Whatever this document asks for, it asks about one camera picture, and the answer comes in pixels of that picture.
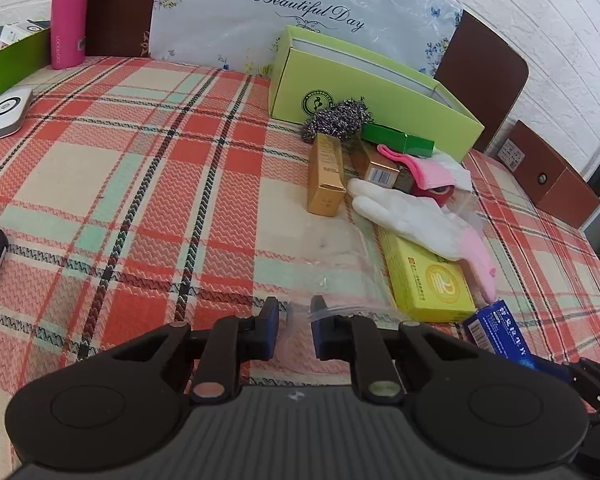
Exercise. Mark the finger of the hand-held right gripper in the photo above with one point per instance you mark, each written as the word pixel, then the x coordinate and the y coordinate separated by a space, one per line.
pixel 587 375

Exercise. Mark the open green storage box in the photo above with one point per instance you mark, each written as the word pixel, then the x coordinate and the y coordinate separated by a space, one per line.
pixel 10 67

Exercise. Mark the yellow flat carton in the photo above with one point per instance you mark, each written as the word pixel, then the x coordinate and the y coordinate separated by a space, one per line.
pixel 430 285

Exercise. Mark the steel wool scrubber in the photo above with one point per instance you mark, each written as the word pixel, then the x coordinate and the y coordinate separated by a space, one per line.
pixel 335 117

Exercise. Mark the floral plastic bag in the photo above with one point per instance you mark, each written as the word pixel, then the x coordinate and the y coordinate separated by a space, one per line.
pixel 280 10

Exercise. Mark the small dark green carton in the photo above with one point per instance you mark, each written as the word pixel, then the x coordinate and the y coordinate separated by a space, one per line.
pixel 405 142

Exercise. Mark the gold carton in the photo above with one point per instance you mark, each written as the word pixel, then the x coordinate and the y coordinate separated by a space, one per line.
pixel 325 180

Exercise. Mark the light green cardboard box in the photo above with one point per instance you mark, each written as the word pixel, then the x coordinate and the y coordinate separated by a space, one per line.
pixel 300 75

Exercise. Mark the brown orange carton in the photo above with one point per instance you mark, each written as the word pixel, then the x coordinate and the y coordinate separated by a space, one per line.
pixel 380 165

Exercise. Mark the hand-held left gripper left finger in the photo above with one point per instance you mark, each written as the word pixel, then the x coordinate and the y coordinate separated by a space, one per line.
pixel 271 326

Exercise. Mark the blue carton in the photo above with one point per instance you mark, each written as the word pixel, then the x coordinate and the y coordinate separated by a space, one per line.
pixel 495 330

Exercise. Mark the floral Beautiful Day board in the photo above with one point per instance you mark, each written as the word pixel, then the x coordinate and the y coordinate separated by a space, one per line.
pixel 125 10

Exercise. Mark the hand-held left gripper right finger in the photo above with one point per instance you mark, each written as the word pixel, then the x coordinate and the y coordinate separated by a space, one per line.
pixel 320 332

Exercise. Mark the red plaid cloth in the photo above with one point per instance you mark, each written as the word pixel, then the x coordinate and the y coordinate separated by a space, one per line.
pixel 130 185

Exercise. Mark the white packet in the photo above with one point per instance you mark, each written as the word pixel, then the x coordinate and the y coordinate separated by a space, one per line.
pixel 20 31

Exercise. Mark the red tape roll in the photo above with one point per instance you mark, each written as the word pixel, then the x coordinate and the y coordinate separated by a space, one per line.
pixel 425 195

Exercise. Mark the white glove with pink cuff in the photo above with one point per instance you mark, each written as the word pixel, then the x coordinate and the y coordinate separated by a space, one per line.
pixel 425 172
pixel 420 225

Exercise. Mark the brown cardboard box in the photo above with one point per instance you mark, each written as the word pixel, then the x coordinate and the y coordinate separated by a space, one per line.
pixel 545 175

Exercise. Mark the clear plastic zip bag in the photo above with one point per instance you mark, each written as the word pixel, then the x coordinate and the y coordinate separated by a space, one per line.
pixel 340 260

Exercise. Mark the pink bottle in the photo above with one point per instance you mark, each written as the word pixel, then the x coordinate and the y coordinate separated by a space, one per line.
pixel 70 10

